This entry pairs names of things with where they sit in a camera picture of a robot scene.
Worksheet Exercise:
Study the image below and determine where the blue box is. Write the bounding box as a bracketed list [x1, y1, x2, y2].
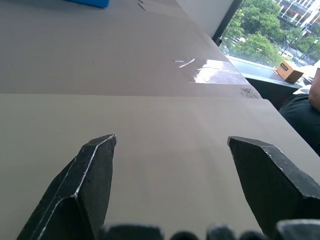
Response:
[65, 0, 111, 9]

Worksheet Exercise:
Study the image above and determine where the brown cardboard box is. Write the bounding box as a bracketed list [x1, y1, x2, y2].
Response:
[275, 59, 305, 84]

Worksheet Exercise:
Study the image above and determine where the seated person in dark trousers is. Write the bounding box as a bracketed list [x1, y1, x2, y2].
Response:
[278, 66, 320, 158]

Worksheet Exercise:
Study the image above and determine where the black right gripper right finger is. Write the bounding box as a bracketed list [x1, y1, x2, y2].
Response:
[226, 135, 320, 240]

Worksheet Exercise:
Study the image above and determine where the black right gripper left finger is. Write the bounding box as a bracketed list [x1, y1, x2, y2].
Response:
[16, 134, 118, 240]

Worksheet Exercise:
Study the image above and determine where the dark window sill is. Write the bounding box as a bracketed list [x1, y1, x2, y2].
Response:
[226, 55, 304, 89]

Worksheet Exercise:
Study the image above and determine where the black window frame post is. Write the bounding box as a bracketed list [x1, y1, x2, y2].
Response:
[211, 0, 246, 47]

